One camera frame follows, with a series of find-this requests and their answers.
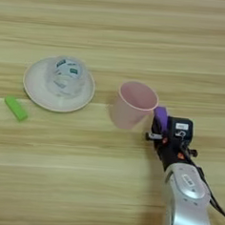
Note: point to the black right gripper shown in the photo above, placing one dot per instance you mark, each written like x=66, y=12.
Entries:
x=170, y=154

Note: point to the purple rectangular block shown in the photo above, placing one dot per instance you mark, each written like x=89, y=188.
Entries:
x=161, y=116

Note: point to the clear plastic cup with labels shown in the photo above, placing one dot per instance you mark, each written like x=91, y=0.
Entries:
x=66, y=79

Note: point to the white round plate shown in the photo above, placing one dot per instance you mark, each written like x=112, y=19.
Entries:
x=35, y=89

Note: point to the green rectangular block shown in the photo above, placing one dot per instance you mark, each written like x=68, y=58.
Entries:
x=16, y=108

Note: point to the small black box white label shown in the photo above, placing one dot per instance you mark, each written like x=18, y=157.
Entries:
x=177, y=134

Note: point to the pink plastic cup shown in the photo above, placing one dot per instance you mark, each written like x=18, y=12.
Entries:
x=127, y=114

